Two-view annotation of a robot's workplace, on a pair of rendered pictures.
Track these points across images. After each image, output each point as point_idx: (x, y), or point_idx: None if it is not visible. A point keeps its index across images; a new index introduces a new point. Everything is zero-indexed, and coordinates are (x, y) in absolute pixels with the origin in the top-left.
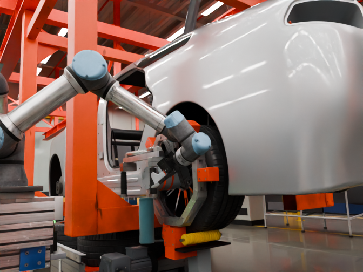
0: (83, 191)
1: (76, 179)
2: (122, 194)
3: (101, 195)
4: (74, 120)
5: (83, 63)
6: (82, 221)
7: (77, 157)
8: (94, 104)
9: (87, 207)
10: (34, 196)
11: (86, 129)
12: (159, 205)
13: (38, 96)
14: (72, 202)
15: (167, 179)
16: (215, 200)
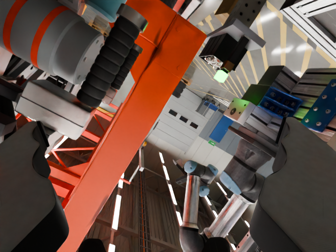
0: (162, 80)
1: (162, 100)
2: (138, 53)
3: (142, 59)
4: (125, 167)
5: None
6: (185, 46)
7: (146, 124)
8: (89, 176)
9: (169, 57)
10: (231, 118)
11: (116, 151)
12: None
13: None
14: (181, 77)
15: (37, 22)
16: None
